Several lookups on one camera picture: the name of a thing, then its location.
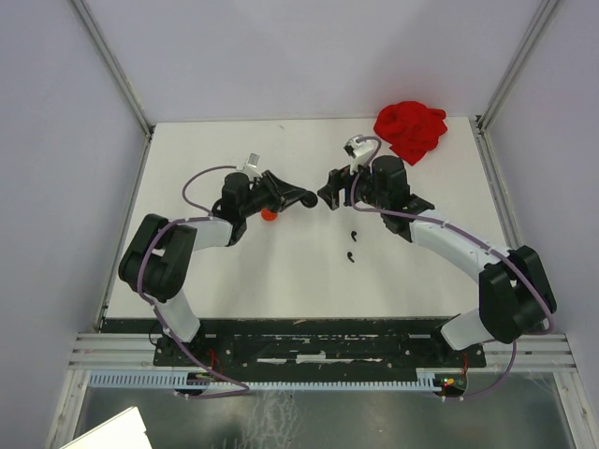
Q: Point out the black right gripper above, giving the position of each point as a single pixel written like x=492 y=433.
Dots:
x=339 y=179

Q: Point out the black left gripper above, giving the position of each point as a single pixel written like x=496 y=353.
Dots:
x=284 y=195

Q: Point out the black round earbud case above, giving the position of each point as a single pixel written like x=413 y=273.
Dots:
x=309 y=200

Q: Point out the orange round earbud case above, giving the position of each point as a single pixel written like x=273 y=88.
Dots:
x=268 y=215

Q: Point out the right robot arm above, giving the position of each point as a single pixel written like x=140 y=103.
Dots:
x=514 y=295

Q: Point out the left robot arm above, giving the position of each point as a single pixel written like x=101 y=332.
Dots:
x=156 y=261

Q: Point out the red crumpled cloth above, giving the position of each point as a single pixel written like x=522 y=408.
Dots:
x=411 y=129

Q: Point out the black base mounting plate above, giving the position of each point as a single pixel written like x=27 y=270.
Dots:
x=397 y=349

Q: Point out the white paper sheet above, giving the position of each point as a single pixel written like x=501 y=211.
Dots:
x=125 y=430

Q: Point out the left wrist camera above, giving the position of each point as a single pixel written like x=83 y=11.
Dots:
x=250 y=167

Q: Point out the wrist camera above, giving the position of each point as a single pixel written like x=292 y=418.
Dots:
x=361 y=150
x=250 y=167

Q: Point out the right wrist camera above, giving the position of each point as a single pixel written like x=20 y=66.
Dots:
x=361 y=150

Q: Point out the white slotted cable duct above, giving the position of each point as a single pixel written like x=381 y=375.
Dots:
x=195 y=380

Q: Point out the left aluminium frame post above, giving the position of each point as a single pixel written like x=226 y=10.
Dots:
x=110 y=61

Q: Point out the aluminium frame post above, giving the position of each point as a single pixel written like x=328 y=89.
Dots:
x=110 y=61
x=534 y=33

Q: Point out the aluminium front rail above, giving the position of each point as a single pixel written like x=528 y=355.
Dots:
x=549 y=353

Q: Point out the right aluminium frame post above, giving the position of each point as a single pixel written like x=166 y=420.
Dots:
x=534 y=33

